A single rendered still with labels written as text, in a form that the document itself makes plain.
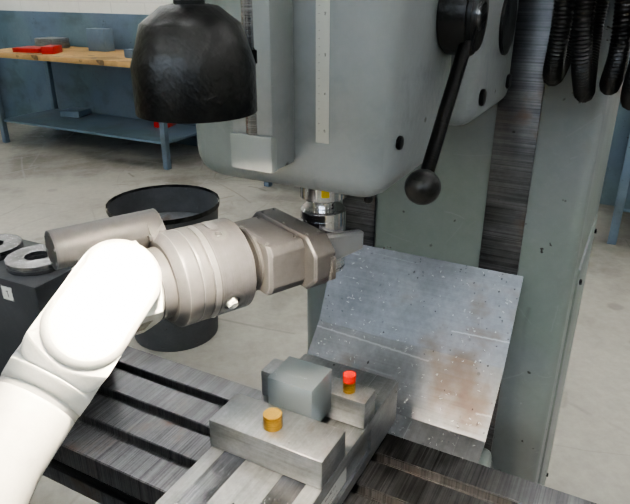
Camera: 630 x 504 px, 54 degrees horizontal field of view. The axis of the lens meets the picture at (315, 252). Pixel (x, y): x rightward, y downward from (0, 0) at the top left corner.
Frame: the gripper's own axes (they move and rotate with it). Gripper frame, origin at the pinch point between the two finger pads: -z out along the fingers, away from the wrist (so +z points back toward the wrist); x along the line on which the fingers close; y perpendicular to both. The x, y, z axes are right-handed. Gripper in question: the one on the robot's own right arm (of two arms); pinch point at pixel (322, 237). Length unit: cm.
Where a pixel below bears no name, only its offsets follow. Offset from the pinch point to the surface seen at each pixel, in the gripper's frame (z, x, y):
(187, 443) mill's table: 10.6, 15.7, 32.9
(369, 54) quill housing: 4.6, -11.2, -19.7
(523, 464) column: -43, -3, 52
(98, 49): -167, 559, 32
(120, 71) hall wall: -193, 578, 56
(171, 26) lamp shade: 22.5, -15.4, -22.4
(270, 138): 11.0, -7.2, -13.4
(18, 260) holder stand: 22, 44, 13
